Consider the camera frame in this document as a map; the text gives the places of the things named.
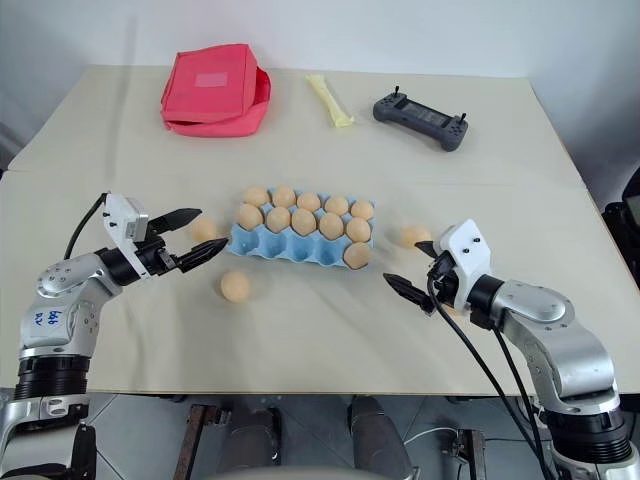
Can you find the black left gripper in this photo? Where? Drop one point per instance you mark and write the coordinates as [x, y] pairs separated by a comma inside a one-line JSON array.
[[152, 256]]

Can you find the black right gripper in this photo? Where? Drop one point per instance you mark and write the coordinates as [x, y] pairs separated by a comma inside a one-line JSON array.
[[442, 282]]

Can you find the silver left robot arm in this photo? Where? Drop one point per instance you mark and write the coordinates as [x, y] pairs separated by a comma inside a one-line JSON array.
[[60, 310]]

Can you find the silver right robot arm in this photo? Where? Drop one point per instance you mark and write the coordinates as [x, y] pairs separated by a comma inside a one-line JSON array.
[[560, 340]]

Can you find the blue egg tray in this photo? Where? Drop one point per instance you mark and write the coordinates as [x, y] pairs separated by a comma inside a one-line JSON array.
[[295, 252]]

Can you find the tan egg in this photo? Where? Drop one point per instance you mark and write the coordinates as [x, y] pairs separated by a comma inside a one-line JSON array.
[[235, 286], [415, 235], [303, 222], [256, 196], [309, 202], [331, 226], [204, 229], [363, 210], [336, 205], [284, 196], [278, 219], [249, 216], [358, 230], [357, 255]]

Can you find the red fabric bag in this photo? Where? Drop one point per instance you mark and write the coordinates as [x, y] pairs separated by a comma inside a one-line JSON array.
[[215, 90]]

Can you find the grey handheld remote controller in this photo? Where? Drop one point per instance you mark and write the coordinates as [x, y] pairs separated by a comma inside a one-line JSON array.
[[420, 119]]

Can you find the dark rounded shape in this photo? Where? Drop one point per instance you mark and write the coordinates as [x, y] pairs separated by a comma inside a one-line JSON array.
[[250, 435], [375, 440]]

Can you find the pale yellow plastic packet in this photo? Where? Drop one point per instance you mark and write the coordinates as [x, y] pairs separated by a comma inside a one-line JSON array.
[[330, 102]]

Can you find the rusty metal bar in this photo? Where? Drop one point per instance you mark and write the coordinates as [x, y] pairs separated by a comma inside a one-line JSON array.
[[475, 452], [197, 440]]

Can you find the grey rounded robot torso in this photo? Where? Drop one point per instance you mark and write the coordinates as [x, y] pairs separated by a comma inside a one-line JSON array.
[[320, 474]]

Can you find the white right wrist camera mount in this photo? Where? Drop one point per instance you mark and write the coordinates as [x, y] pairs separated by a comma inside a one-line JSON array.
[[467, 250]]

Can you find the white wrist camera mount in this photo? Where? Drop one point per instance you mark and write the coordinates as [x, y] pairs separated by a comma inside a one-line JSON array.
[[467, 250], [125, 220]]

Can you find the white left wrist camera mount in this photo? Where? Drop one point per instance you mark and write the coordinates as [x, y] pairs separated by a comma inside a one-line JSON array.
[[125, 220]]

